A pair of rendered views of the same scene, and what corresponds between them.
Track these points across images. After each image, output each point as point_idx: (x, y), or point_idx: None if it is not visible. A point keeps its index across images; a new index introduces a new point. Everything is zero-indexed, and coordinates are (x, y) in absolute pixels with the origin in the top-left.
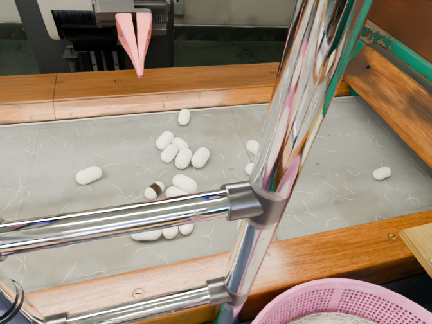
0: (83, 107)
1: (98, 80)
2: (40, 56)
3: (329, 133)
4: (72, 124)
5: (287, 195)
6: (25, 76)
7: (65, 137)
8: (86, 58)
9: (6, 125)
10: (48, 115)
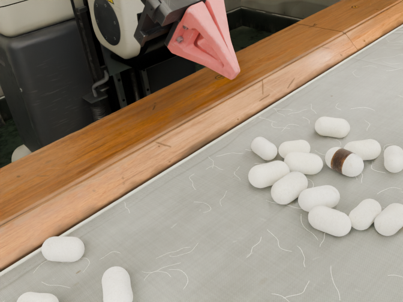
0: (367, 30)
1: (339, 12)
2: (47, 120)
3: None
4: (376, 47)
5: None
6: (276, 34)
7: (395, 53)
8: (105, 98)
9: (331, 69)
10: (350, 48)
